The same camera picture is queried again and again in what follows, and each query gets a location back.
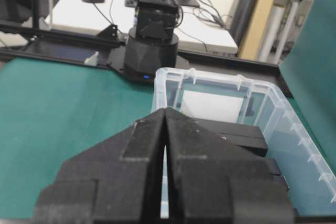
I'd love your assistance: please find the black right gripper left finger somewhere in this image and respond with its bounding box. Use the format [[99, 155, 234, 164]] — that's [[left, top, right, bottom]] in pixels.
[[33, 109, 165, 223]]

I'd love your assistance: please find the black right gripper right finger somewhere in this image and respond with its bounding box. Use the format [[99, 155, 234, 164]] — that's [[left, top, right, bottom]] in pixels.
[[165, 108, 295, 223]]

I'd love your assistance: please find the clear plastic storage case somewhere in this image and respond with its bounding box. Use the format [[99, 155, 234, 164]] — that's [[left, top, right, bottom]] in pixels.
[[152, 68, 335, 216]]

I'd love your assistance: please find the green table cloth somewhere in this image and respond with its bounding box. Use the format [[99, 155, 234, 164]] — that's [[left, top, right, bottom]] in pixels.
[[1, 59, 153, 220]]

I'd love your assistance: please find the white office desk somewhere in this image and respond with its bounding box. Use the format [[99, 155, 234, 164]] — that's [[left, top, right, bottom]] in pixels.
[[49, 0, 238, 55]]

